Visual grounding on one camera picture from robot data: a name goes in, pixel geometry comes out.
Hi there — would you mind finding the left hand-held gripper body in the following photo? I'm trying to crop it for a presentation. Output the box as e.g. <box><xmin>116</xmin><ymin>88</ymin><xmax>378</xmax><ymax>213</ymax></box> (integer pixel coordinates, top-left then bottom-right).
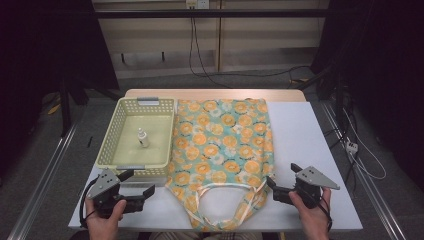
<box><xmin>87</xmin><ymin>168</ymin><xmax>146</xmax><ymax>219</ymax></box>

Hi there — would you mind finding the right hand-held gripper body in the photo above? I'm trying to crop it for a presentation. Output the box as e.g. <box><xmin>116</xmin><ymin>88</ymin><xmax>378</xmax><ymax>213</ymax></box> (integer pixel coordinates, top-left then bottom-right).
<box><xmin>294</xmin><ymin>165</ymin><xmax>341</xmax><ymax>209</ymax></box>

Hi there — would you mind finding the pale yellow plastic basket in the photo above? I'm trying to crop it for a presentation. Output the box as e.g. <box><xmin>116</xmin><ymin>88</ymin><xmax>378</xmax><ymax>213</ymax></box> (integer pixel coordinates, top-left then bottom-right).
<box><xmin>94</xmin><ymin>96</ymin><xmax>177</xmax><ymax>178</ymax></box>

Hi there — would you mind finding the orange floral fabric bag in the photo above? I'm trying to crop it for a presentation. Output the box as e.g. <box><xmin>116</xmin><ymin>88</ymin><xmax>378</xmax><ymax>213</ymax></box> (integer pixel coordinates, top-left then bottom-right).
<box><xmin>165</xmin><ymin>97</ymin><xmax>276</xmax><ymax>233</ymax></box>

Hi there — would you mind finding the person's right hand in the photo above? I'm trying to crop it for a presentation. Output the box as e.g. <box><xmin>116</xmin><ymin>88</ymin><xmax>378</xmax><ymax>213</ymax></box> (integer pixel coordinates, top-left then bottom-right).
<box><xmin>289</xmin><ymin>188</ymin><xmax>333</xmax><ymax>235</ymax></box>

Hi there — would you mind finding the person's left hand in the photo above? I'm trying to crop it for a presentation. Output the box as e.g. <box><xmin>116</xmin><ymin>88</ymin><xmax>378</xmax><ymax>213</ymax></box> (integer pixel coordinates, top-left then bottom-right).
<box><xmin>84</xmin><ymin>198</ymin><xmax>128</xmax><ymax>235</ymax></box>

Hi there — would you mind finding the wooden table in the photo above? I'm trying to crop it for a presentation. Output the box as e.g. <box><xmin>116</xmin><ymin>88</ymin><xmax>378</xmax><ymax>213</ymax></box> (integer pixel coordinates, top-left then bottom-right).
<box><xmin>124</xmin><ymin>88</ymin><xmax>307</xmax><ymax>103</ymax></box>

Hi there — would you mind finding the dark curtain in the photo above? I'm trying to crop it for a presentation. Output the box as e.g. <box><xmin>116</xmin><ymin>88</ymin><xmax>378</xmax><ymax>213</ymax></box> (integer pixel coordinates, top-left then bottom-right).
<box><xmin>311</xmin><ymin>0</ymin><xmax>424</xmax><ymax>181</ymax></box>
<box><xmin>0</xmin><ymin>0</ymin><xmax>120</xmax><ymax>174</ymax></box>

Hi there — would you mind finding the black horizontal bar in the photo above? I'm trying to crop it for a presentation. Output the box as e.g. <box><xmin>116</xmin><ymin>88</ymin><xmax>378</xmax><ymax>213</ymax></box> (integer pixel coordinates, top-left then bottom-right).
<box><xmin>93</xmin><ymin>9</ymin><xmax>331</xmax><ymax>19</ymax></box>

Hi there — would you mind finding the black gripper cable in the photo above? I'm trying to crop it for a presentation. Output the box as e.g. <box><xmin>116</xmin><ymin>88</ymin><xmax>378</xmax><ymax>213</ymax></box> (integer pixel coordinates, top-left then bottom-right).
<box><xmin>318</xmin><ymin>196</ymin><xmax>334</xmax><ymax>232</ymax></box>
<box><xmin>79</xmin><ymin>178</ymin><xmax>99</xmax><ymax>229</ymax></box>

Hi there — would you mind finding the metal floor rail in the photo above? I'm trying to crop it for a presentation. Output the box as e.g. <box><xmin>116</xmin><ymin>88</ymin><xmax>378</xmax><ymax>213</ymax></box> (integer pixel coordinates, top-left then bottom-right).
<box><xmin>321</xmin><ymin>101</ymin><xmax>408</xmax><ymax>240</ymax></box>
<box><xmin>6</xmin><ymin>123</ymin><xmax>79</xmax><ymax>240</ymax></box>

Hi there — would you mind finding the white cable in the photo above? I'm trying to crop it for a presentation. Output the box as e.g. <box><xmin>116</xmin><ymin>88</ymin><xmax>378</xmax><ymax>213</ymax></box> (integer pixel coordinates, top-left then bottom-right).
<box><xmin>343</xmin><ymin>109</ymin><xmax>388</xmax><ymax>181</ymax></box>

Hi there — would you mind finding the black hanging cable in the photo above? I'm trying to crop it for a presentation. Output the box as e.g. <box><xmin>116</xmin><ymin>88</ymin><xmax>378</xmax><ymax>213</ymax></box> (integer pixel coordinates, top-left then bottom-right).
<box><xmin>188</xmin><ymin>17</ymin><xmax>312</xmax><ymax>79</ymax></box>
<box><xmin>191</xmin><ymin>17</ymin><xmax>233</xmax><ymax>89</ymax></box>

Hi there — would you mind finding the wooden post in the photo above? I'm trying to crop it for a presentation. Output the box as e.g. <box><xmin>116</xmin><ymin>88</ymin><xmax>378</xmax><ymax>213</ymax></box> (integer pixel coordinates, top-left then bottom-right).
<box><xmin>215</xmin><ymin>0</ymin><xmax>224</xmax><ymax>73</ymax></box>

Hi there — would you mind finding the white wall socket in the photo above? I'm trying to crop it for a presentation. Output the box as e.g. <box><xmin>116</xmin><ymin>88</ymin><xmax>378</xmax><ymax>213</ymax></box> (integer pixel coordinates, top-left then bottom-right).
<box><xmin>185</xmin><ymin>0</ymin><xmax>210</xmax><ymax>10</ymax></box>

